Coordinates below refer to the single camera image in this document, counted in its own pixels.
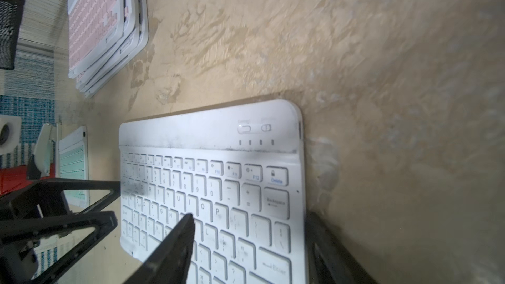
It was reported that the green key keyboard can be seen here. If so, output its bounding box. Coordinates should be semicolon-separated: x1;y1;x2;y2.
58;126;90;209

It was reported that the black white stapler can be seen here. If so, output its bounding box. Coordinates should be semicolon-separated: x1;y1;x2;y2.
26;124;57;181

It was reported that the pink key keyboard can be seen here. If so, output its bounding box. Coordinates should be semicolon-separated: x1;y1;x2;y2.
75;0;143;94
78;0;147;93
68;0;124;78

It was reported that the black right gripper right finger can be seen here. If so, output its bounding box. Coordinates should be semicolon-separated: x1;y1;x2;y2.
305;212;377;284

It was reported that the black wire shelf rack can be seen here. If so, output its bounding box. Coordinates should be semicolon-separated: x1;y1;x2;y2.
0;0;25;70

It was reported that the white key keyboard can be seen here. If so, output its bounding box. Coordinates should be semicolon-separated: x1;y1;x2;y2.
118;99;309;283

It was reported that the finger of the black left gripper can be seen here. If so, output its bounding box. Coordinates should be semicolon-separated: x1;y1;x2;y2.
1;178;120;229
1;211;118;283

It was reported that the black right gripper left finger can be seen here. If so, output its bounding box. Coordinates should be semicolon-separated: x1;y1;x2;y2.
125;214;195;283

